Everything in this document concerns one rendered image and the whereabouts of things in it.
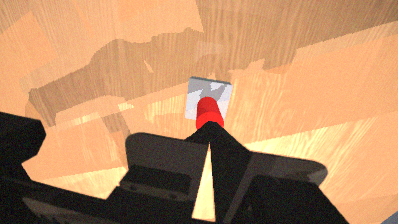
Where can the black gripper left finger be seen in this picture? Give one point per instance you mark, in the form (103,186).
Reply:
(186,156)

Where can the grey block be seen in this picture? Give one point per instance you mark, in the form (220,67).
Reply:
(199,87)

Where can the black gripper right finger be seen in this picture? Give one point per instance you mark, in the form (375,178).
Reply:
(234,166)

